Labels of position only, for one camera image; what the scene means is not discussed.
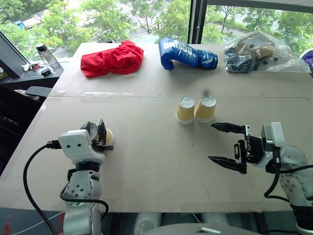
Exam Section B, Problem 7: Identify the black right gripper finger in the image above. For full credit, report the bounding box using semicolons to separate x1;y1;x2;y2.
207;155;247;175
210;122;246;134

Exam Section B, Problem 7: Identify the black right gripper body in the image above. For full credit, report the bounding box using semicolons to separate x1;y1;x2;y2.
234;124;266;165

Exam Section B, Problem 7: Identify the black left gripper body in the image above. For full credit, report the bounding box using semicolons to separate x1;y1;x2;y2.
90;140;114;154

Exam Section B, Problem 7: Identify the yellow paper cup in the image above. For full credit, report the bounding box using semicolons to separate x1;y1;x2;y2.
194;95;218;124
89;123;115;146
175;95;196;125

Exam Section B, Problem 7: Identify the clear tape strip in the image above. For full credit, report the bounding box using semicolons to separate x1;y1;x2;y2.
82;91;134;97

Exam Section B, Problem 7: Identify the white rounded shape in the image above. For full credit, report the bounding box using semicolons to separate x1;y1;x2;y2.
201;212;231;225
134;212;162;235

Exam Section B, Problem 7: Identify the black flat pad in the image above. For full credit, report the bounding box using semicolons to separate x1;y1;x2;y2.
25;86;53;97

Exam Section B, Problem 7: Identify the dark side desk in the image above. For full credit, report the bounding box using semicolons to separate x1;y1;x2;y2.
0;57;65;98

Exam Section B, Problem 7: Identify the red cloth garment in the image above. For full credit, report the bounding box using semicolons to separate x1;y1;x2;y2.
80;40;145;79

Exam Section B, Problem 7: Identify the clear plastic bag of parts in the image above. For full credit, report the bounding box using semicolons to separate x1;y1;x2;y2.
223;31;312;74

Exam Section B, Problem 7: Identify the clear water bottle black cap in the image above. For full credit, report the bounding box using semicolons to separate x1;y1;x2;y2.
35;43;61;71

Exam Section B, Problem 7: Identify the silver robot torso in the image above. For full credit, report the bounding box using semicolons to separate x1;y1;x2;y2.
143;223;237;235

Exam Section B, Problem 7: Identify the blue boxing glove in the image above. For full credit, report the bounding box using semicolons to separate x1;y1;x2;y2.
158;37;219;71

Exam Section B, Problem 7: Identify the purple cloth item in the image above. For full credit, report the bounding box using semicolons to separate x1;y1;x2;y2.
301;48;313;71

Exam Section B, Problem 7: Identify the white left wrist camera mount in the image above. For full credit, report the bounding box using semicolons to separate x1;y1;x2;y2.
58;129;106;164

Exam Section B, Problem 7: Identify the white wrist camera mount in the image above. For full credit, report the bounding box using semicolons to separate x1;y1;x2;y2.
58;129;106;164
259;121;286;168

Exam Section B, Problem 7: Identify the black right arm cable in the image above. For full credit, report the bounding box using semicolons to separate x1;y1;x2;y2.
264;146;313;204

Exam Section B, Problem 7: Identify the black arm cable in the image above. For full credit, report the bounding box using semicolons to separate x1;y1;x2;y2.
264;146;313;204
23;140;110;235

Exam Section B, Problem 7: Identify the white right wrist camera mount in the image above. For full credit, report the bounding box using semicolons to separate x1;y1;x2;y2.
259;121;286;168

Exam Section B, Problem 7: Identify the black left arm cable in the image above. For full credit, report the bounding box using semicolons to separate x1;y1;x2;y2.
23;140;110;235

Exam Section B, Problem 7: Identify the thin white cable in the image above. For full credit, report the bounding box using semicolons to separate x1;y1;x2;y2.
11;211;66;235

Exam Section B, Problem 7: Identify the black window frame post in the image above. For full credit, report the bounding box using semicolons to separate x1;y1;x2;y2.
187;0;209;45

